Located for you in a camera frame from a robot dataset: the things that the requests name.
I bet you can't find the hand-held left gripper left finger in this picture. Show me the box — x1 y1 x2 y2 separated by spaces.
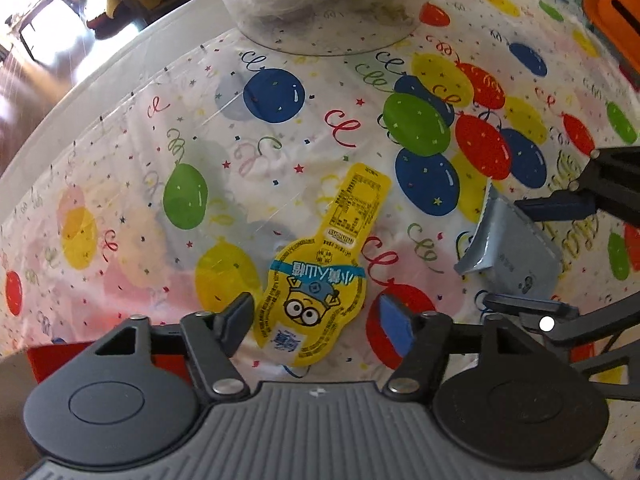
75 291 257 402

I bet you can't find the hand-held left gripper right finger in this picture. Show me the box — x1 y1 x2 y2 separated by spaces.
376 291 568 405

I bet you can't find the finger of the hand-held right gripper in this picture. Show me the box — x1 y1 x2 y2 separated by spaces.
514 146 640 222
482 292 640 401

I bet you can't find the orange and green tissue box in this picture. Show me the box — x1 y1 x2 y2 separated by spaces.
582 0 640 91

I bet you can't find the grey-blue foil packet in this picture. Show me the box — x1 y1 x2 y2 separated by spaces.
454 182 563 298

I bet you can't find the red cardboard box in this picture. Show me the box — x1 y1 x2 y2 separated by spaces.
26 342 193 396

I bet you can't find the clear plastic container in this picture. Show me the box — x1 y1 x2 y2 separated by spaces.
200 0 441 53

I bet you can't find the balloon print tablecloth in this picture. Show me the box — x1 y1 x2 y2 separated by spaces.
0 0 640 476

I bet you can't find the yellow cartoon jelly packet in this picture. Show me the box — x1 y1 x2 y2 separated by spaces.
252 162 392 366

